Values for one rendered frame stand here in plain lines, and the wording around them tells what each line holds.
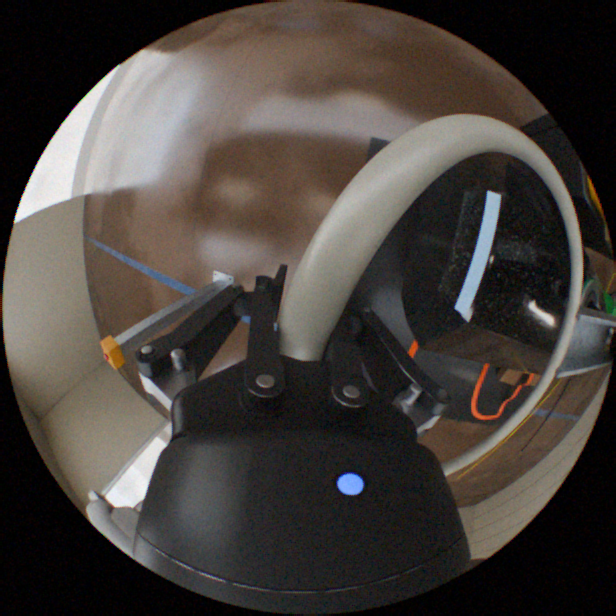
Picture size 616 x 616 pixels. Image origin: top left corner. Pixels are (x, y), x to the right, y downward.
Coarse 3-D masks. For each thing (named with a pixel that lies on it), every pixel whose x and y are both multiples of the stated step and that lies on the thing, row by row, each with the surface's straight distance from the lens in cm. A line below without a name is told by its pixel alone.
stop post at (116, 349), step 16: (208, 288) 162; (176, 304) 144; (192, 304) 149; (144, 320) 133; (160, 320) 132; (176, 320) 142; (128, 336) 124; (144, 336) 128; (112, 352) 117; (128, 352) 125
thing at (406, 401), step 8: (416, 384) 10; (400, 392) 10; (408, 392) 10; (416, 392) 10; (400, 400) 10; (408, 400) 10; (400, 408) 10; (408, 408) 10; (416, 408) 10; (424, 408) 10; (416, 416) 10; (424, 416) 10; (432, 416) 10; (416, 424) 9; (424, 424) 10; (432, 424) 11
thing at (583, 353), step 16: (576, 320) 51; (592, 320) 50; (608, 320) 61; (576, 336) 54; (592, 336) 63; (576, 352) 58; (592, 352) 69; (608, 352) 87; (560, 368) 48; (576, 368) 54; (592, 368) 64
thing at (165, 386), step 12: (180, 360) 9; (168, 372) 9; (180, 372) 9; (192, 372) 9; (144, 384) 9; (156, 384) 9; (168, 384) 9; (180, 384) 8; (156, 396) 9; (168, 396) 8; (168, 408) 9
